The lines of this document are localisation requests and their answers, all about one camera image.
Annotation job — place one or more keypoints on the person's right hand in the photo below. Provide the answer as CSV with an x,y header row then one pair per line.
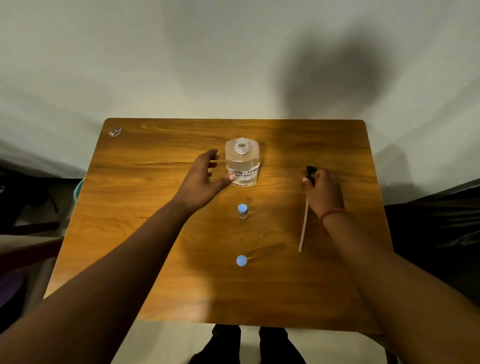
x,y
325,195

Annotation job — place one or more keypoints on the small sticker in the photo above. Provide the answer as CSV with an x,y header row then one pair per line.
x,y
115,132

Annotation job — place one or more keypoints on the person's left hand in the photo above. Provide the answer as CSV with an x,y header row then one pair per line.
x,y
195,185

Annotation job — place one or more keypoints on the purple object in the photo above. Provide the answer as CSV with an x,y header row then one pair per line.
x,y
10,287

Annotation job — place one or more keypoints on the person's right thumb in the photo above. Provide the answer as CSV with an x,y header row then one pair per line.
x,y
307,184

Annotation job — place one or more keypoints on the small vial blue cap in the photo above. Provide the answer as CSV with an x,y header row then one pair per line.
x,y
242,210
242,261

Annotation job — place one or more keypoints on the dark cloth covered furniture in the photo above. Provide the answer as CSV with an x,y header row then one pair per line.
x,y
435,240

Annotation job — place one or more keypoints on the person's right leg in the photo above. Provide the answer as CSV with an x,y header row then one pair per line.
x,y
279,347

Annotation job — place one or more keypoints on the brown wooden bench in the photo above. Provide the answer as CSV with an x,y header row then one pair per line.
x,y
26,253

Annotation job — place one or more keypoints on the black bag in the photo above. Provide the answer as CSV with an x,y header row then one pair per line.
x,y
22,198

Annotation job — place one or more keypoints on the teal round container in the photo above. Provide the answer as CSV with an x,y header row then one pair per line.
x,y
78,190

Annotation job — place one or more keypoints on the black pump head white tube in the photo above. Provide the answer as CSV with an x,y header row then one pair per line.
x,y
303,228

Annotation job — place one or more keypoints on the person's left thumb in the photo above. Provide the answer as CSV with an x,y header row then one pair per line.
x,y
224,182

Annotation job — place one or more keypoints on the person's leg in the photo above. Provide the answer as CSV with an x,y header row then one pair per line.
x,y
279,347
221,347

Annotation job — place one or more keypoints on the person's left forearm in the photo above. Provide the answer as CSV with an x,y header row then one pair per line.
x,y
101,296

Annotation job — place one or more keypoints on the person's left leg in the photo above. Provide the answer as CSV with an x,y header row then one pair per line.
x,y
221,347

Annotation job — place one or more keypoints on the clear plastic bottle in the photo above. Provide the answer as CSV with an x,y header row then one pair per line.
x,y
243,165

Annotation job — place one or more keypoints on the person's right forearm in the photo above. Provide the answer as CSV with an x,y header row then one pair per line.
x,y
397,292

